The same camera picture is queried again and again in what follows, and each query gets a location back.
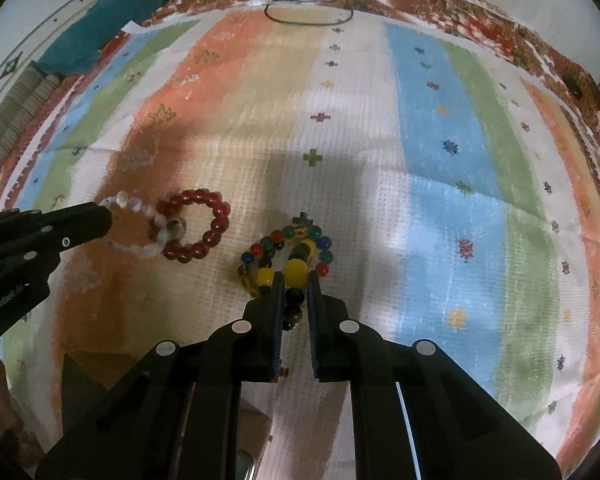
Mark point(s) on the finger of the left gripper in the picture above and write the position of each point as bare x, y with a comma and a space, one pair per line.
71, 227
5, 219

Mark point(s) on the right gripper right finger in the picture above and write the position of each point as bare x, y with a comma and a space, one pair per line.
416, 414

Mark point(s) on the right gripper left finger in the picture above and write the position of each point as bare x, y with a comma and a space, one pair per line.
174, 415

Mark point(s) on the striped grey cushion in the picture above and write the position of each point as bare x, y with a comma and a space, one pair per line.
22, 103

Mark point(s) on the striped colourful blanket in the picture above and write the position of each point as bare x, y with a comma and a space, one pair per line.
461, 195

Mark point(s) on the teal quilted pillow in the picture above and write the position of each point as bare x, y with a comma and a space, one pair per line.
78, 48

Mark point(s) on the small black object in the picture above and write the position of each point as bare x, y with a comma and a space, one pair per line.
573, 86

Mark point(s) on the red floral bedsheet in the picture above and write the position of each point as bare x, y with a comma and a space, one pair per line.
461, 18

